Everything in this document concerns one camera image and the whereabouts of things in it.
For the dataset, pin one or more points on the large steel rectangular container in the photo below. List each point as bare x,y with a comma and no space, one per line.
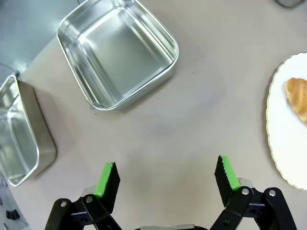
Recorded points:
118,54

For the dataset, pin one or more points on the white scalloped plate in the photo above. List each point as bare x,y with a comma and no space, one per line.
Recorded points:
285,134

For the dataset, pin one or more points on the golden croissant bread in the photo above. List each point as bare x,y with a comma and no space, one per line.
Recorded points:
297,95

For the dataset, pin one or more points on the small steel rectangular container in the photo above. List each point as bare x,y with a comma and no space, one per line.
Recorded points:
20,134

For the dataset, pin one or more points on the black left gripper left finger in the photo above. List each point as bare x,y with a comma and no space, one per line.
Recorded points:
108,189

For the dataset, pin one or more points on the grey metal cup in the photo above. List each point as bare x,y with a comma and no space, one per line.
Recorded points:
287,2

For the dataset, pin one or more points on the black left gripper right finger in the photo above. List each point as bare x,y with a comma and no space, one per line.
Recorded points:
226,184

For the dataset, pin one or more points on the black clip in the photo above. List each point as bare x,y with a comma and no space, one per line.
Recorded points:
12,214

